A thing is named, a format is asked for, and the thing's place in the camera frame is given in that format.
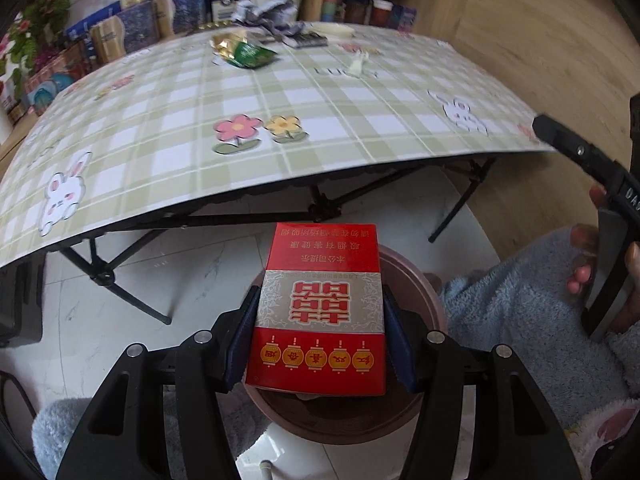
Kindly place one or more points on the crumpled grey white plastic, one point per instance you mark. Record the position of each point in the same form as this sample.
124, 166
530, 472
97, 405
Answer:
270, 15

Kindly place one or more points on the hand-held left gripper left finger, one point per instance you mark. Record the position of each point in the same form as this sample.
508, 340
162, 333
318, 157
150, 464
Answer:
245, 330

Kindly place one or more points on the person's right leg fleece pajamas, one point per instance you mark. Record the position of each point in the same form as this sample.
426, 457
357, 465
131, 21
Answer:
525, 310

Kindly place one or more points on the flat white object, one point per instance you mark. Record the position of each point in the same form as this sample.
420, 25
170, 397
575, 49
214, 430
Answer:
330, 30

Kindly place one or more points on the red cigarette box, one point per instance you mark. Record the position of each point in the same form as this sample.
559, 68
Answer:
315, 310

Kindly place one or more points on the flat black packet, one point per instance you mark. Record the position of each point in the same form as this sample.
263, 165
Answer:
307, 40

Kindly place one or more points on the brown round bin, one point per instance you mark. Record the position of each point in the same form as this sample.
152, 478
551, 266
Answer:
340, 420

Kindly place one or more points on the navy box with white label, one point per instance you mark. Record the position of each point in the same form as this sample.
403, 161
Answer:
225, 10

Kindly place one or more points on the pink flower plant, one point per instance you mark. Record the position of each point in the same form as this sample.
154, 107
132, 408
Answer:
45, 5

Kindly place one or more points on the small blue box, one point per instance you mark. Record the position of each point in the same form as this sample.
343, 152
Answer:
406, 17

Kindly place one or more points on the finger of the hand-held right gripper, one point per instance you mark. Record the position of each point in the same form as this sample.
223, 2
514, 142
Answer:
575, 150

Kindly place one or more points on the folding table with plaid cloth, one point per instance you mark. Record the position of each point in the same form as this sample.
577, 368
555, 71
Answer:
350, 120

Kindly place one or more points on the green snack wrapper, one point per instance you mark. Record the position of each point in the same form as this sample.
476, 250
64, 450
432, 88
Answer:
250, 55

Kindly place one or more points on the black case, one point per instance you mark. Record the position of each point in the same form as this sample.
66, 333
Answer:
20, 310

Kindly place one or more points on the person's right hand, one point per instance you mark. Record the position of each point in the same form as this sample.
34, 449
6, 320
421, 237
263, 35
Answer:
582, 275

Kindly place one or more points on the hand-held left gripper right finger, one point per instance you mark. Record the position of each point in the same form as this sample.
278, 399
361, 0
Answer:
400, 340

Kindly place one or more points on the small white wrapper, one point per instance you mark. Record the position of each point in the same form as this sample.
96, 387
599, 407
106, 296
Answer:
357, 65

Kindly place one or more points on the gold foil wrapper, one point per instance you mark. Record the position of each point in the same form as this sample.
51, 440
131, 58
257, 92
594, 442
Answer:
225, 42

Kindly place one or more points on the brick pattern box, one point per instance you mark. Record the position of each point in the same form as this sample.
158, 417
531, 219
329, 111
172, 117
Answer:
55, 80

